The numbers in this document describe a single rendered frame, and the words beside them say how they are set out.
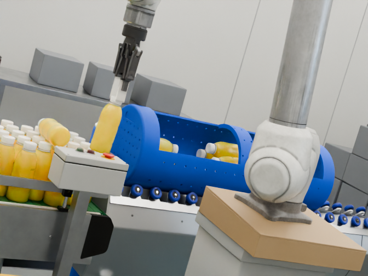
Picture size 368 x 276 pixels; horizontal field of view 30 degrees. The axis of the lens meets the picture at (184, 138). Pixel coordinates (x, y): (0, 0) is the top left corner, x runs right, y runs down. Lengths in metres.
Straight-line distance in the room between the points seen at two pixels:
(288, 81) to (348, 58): 5.19
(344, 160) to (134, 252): 4.03
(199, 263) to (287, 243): 0.37
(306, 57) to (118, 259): 1.03
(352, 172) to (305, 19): 4.40
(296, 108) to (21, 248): 0.92
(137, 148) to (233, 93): 4.14
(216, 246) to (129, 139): 0.52
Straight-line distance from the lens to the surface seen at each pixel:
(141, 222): 2.36
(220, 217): 2.02
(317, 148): 2.01
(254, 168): 1.76
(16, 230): 2.10
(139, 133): 2.29
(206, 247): 2.11
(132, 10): 2.10
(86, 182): 1.99
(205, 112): 6.29
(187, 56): 6.13
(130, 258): 2.44
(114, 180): 2.03
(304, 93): 1.81
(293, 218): 2.05
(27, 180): 2.08
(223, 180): 2.46
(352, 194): 6.10
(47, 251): 2.16
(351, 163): 6.17
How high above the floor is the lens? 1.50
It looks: 8 degrees down
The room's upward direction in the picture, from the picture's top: 16 degrees clockwise
